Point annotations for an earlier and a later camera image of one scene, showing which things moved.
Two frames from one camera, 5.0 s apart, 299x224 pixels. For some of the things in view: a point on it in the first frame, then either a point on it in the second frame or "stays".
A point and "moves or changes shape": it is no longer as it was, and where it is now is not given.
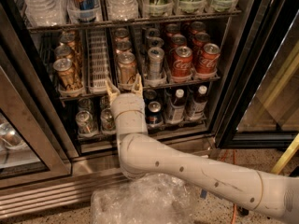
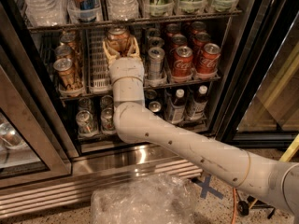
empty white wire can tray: [97, 60] stays
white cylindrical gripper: [127, 103] to [126, 68]
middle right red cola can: [199, 39] stays
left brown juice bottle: [177, 109] stays
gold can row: [126, 67] moves or changes shape
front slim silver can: [155, 62] stays
